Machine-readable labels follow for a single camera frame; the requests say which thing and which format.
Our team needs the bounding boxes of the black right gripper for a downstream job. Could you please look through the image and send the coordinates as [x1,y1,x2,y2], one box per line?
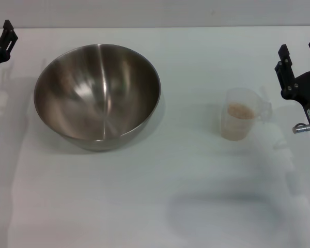
[274,37,310,143]

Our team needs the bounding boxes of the clear plastic measuring cup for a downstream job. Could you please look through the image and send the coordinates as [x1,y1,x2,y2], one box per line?
[220,87,272,142]

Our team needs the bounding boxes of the brown rice grains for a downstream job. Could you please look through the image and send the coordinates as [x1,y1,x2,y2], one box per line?
[223,102,256,141]

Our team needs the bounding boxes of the stainless steel mixing bowl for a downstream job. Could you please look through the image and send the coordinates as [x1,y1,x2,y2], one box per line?
[33,43,162,152]

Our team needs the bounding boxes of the right arm silver cable connector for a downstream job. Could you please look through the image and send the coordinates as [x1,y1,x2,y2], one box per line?
[292,123,310,135]

